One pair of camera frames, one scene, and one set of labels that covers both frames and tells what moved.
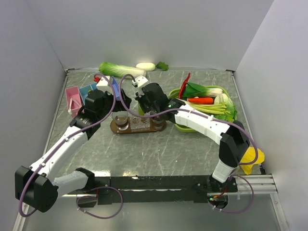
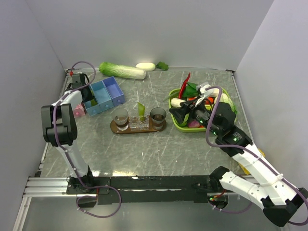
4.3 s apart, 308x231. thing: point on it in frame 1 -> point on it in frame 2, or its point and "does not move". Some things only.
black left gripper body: x=108 y=99 -> x=90 y=96
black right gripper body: x=145 y=105 -> x=199 y=113
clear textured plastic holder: x=140 y=124 does not move
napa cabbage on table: x=116 y=71 does not move
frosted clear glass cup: x=121 y=119 does not move
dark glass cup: x=158 y=123 does not move
